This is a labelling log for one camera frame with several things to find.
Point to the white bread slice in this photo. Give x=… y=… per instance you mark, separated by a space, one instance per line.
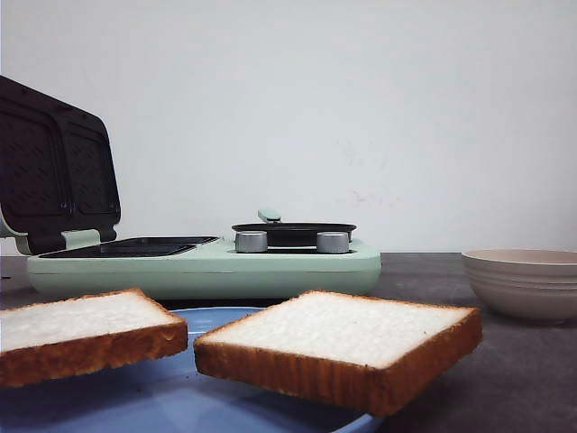
x=364 y=353
x=70 y=337

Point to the breakfast maker hinged lid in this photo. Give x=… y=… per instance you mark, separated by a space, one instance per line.
x=57 y=172

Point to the beige ribbed bowl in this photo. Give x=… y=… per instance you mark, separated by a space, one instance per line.
x=529 y=284

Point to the mint green breakfast maker base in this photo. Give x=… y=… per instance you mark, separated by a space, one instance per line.
x=202 y=267

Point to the small black frying pan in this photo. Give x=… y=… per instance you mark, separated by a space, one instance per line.
x=291 y=234

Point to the right silver control knob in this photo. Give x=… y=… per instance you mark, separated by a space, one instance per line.
x=332 y=242

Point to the silver control knob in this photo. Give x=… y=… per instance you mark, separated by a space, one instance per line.
x=332 y=242
x=251 y=242

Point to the left silver control knob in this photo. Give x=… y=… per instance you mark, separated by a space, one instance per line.
x=251 y=242

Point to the blue round plate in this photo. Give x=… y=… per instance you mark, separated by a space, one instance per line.
x=167 y=395

